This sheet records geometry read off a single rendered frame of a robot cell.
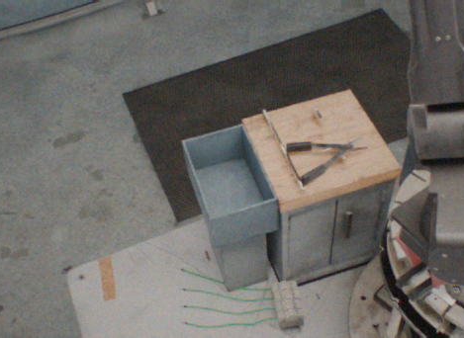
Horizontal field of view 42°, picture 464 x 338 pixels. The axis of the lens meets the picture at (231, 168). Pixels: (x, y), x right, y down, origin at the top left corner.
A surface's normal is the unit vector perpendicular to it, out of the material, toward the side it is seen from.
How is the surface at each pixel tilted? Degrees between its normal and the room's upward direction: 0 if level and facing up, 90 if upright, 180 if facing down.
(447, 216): 18
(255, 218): 90
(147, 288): 0
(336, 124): 0
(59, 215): 0
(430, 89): 74
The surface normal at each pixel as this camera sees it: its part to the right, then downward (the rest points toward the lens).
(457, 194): -0.37, -0.59
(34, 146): -0.07, -0.63
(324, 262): 0.30, 0.73
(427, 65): -0.34, 0.54
